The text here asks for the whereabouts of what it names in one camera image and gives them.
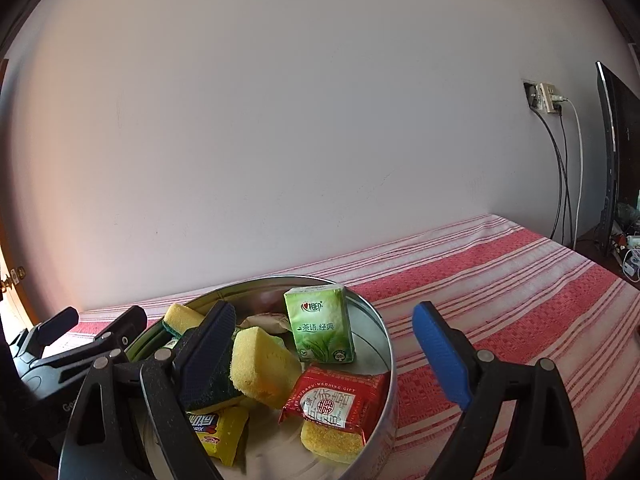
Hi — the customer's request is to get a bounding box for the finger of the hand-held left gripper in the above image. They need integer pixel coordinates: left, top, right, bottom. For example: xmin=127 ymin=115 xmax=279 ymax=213
xmin=36 ymin=307 xmax=80 ymax=346
xmin=95 ymin=305 xmax=148 ymax=348

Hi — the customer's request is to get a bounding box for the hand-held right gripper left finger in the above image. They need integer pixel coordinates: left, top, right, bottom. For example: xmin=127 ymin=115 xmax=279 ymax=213
xmin=59 ymin=300 xmax=237 ymax=480

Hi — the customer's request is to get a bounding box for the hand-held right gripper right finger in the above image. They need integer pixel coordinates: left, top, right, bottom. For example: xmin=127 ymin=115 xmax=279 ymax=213
xmin=412 ymin=301 xmax=586 ymax=480

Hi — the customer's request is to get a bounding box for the yellow sponge with green pad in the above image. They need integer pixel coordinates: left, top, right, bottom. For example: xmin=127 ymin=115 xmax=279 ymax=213
xmin=192 ymin=326 xmax=304 ymax=411
xmin=164 ymin=302 xmax=207 ymax=338
xmin=300 ymin=420 xmax=365 ymax=463

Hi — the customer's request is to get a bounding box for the cream snack packet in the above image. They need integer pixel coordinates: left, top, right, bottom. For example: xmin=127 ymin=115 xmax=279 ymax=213
xmin=240 ymin=311 xmax=291 ymax=335

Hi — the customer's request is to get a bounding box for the round metal cookie tin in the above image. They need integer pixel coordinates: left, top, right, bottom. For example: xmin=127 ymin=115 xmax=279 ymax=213
xmin=122 ymin=275 xmax=398 ymax=480

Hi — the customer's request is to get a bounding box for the yellow snack packet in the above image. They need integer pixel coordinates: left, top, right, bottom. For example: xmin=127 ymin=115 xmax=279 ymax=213
xmin=186 ymin=405 xmax=250 ymax=468

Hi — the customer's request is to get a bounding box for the red foil snack packet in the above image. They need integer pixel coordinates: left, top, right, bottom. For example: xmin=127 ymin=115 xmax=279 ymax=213
xmin=277 ymin=366 xmax=388 ymax=445

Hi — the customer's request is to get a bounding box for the green tissue pack grass print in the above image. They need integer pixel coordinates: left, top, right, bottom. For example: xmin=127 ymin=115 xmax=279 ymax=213
xmin=284 ymin=284 xmax=356 ymax=363

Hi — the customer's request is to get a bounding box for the wooden door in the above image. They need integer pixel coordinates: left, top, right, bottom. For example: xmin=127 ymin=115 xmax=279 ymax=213
xmin=0 ymin=57 xmax=38 ymax=331

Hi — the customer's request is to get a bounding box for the red striped tablecloth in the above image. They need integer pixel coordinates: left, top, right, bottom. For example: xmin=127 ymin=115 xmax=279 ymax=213
xmin=50 ymin=214 xmax=640 ymax=480

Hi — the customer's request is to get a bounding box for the black flat screen television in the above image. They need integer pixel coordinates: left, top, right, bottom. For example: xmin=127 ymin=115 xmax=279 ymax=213
xmin=595 ymin=61 xmax=640 ymax=260

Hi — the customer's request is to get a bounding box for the black cable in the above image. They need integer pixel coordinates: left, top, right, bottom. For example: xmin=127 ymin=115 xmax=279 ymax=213
xmin=557 ymin=112 xmax=575 ymax=250
xmin=536 ymin=109 xmax=565 ymax=240

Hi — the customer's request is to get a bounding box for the white cable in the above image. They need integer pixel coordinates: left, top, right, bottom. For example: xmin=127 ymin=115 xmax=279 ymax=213
xmin=564 ymin=99 xmax=585 ymax=247

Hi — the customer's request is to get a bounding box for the white wall socket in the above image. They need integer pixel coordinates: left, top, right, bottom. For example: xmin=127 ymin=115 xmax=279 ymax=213
xmin=522 ymin=80 xmax=563 ymax=115

